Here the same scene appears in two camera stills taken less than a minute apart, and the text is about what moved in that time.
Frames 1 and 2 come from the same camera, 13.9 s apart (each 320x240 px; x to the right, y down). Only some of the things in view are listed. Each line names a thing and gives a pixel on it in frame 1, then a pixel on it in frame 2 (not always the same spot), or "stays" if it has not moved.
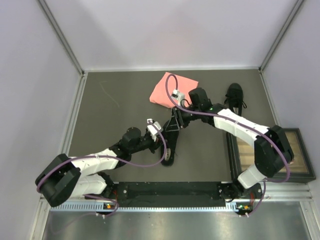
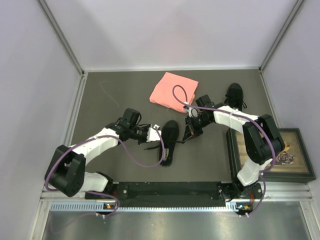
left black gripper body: x=146 y=142 to x=139 y=133
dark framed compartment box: x=241 y=154 stays
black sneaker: x=234 y=98 stays
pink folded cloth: x=185 y=85 stays
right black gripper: x=174 y=124 to x=196 y=131
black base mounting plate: x=174 y=192 stays
